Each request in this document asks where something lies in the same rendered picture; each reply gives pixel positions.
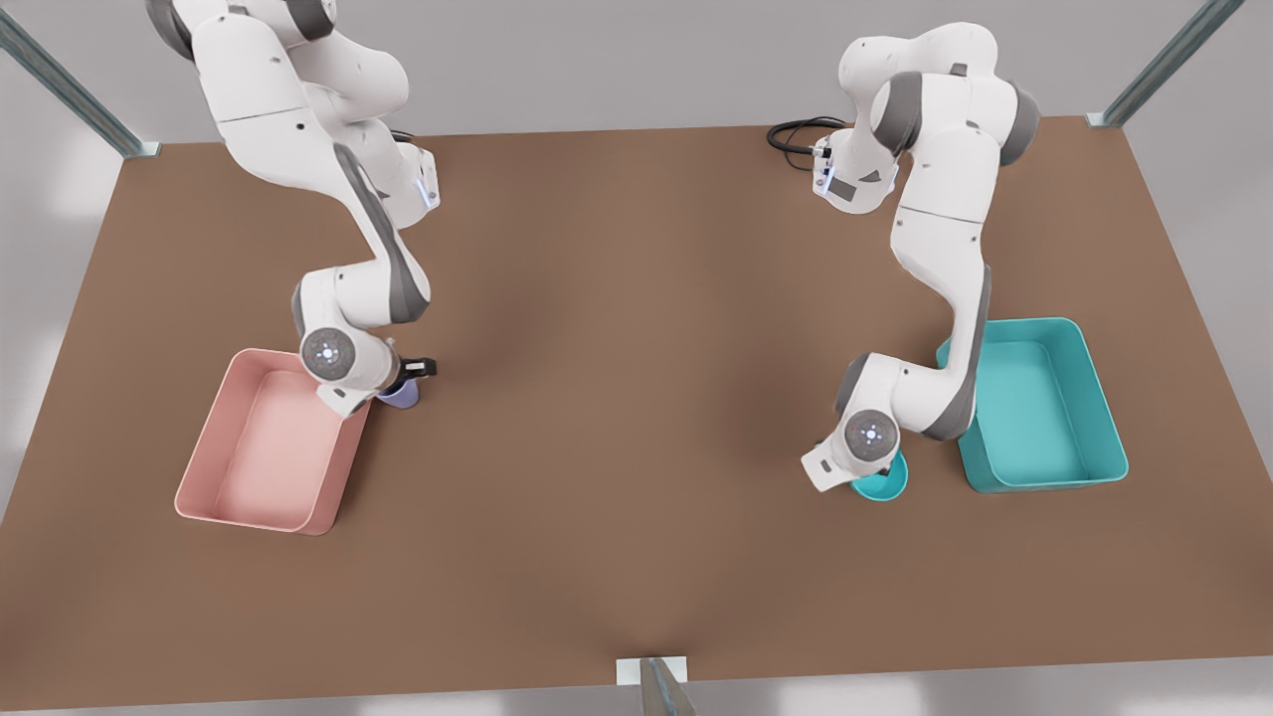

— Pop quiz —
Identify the teal box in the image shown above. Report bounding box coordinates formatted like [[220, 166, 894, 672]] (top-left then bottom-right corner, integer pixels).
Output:
[[936, 317, 1130, 494]]

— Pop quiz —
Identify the teal bowl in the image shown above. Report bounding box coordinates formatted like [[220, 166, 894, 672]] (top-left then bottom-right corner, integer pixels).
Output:
[[851, 449, 909, 502]]

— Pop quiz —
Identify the silver frame post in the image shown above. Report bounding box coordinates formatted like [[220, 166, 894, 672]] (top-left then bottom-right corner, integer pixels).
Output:
[[617, 656, 697, 716], [1086, 0, 1246, 128], [0, 8, 161, 159]]

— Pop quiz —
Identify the pink box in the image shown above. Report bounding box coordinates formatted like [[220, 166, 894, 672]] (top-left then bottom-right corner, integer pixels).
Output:
[[174, 348, 377, 537]]

